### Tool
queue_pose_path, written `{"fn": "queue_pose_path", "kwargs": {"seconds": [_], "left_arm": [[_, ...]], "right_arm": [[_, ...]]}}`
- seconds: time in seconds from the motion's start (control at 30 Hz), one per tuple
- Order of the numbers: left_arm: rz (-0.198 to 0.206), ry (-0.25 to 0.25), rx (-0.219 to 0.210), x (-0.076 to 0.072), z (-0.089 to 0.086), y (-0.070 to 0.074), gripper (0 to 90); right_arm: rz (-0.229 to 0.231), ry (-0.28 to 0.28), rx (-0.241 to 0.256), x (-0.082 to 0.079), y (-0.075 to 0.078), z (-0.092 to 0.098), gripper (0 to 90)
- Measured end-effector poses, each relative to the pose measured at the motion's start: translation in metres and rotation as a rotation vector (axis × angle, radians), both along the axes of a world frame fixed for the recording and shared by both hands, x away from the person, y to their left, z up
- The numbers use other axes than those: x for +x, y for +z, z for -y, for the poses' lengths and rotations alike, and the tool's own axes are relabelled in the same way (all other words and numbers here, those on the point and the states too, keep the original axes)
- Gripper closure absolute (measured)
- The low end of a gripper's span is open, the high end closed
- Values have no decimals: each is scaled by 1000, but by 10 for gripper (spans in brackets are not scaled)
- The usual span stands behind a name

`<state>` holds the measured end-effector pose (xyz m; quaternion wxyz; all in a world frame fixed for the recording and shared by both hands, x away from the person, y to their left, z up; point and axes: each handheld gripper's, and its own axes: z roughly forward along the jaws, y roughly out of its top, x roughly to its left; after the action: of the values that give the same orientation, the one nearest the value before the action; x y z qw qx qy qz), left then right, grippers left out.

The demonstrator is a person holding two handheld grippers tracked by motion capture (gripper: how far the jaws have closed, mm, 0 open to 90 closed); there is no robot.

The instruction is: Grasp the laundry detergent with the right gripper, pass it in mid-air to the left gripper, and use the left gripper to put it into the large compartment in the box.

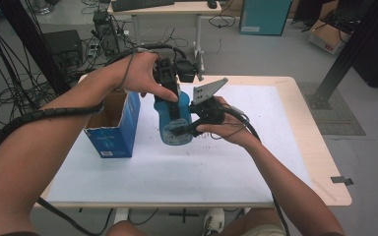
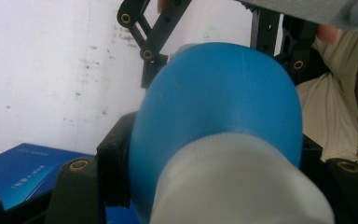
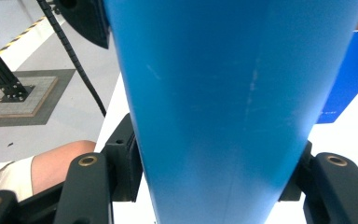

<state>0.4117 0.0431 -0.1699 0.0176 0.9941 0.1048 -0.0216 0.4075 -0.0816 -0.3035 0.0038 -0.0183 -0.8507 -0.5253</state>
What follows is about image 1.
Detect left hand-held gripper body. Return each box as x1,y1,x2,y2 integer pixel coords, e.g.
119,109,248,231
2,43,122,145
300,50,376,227
153,56,199,96

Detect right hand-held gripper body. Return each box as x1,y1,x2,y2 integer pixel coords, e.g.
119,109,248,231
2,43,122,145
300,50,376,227
189,77,229,125

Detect blue bottle with white cap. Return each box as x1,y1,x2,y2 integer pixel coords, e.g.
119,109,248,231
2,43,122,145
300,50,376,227
153,90,194,147

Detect blue cardboard box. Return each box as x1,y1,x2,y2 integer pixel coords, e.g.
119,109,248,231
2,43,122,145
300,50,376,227
83,89,143,159

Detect person's left hand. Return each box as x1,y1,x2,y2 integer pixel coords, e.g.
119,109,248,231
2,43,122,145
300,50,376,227
111,51,180,103

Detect person's right hand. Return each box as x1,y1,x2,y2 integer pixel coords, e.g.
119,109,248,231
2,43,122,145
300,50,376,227
195,95,261,150

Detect white foam mat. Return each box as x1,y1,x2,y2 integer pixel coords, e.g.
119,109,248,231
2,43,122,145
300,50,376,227
45,83,313,205

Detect wooden desk with white legs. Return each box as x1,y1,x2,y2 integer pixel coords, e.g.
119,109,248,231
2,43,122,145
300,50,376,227
107,0,223,83

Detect black keyboard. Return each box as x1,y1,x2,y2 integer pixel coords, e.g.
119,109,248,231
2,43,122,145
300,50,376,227
111,0,176,13

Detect white power strip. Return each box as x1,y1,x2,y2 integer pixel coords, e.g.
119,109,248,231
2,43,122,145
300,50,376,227
87,41,100,59

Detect black tape cross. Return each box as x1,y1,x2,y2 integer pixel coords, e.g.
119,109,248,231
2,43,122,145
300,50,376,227
168,207,200,224

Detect white shoe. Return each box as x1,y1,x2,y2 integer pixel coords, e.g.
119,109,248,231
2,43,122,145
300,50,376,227
203,207,226,236

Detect teal cabinet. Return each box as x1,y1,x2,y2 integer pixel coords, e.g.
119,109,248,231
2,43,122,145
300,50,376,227
239,0,293,36

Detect black equipment box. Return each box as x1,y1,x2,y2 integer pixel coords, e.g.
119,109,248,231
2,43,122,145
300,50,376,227
42,29,84,68

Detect person's left leg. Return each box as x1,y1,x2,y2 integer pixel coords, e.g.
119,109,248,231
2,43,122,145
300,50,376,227
106,219,150,236

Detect person's leg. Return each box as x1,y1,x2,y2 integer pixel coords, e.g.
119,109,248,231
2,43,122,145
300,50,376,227
106,219,150,236
222,207,287,236

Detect person's right leg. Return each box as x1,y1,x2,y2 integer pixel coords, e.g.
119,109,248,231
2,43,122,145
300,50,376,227
222,207,287,236

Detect beige shorts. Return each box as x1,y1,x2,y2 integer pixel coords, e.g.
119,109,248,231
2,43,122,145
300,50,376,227
242,223,287,236

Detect brown cardboard box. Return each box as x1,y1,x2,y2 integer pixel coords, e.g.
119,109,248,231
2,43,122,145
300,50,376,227
308,19,352,56

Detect silver metal stand base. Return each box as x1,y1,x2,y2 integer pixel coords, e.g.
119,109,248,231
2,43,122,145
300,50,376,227
32,0,55,16

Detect black tape piece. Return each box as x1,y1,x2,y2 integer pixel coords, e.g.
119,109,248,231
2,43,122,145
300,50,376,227
330,175,354,187

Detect thin black wire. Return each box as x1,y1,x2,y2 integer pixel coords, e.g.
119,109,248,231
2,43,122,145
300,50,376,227
120,48,138,90
210,103,251,141

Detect black smooth gripper cable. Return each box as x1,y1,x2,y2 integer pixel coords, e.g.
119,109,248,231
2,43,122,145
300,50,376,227
222,105,291,236

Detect black cable loop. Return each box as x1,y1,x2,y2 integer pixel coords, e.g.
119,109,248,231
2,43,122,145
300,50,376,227
208,14,237,30

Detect black metal post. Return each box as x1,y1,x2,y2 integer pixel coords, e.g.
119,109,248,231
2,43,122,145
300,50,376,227
308,0,378,111
0,0,74,97

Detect black floor cable tangle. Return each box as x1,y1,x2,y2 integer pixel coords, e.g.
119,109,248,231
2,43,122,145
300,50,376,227
0,19,63,132

